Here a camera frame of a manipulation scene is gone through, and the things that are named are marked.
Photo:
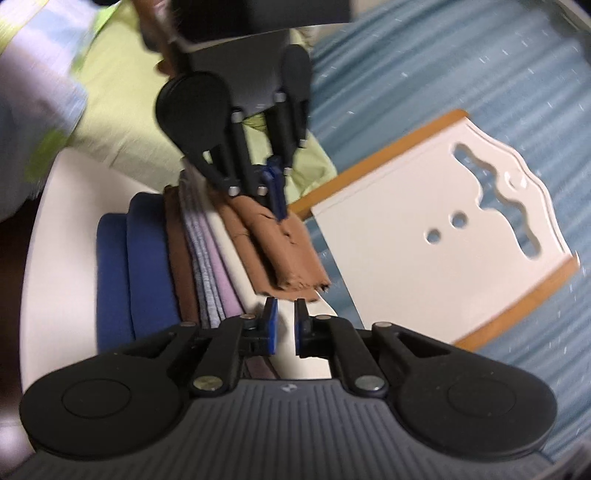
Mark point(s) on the blue striped rug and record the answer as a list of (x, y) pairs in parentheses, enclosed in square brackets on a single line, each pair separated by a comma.
[(415, 60)]

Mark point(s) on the checkered blue green blanket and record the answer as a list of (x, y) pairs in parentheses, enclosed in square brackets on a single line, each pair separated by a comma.
[(41, 69)]

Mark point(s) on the brown folded garment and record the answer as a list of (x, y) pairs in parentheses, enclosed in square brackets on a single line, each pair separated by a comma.
[(180, 258)]

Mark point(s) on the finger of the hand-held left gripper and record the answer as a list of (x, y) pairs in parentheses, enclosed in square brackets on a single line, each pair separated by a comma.
[(240, 157), (277, 184)]

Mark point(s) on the blue folded garment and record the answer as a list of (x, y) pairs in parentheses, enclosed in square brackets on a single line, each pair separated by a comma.
[(113, 277), (150, 267)]

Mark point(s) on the lilac folded garment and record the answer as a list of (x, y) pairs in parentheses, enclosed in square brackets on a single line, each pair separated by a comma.
[(221, 277)]

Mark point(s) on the grey folded garment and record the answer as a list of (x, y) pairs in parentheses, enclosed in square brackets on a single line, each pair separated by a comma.
[(198, 249)]

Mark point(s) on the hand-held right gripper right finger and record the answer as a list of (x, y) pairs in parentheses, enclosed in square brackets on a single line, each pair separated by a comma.
[(299, 327)]

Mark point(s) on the brown cloth garment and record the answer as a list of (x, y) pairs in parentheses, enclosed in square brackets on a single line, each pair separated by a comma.
[(286, 249)]

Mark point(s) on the white board with wooden edges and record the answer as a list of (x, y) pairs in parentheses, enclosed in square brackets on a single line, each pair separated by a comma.
[(392, 258)]

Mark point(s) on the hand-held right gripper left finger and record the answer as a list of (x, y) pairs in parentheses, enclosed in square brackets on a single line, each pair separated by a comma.
[(272, 323)]

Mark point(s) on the cream folded garment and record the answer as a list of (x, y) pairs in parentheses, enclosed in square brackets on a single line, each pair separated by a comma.
[(235, 263)]

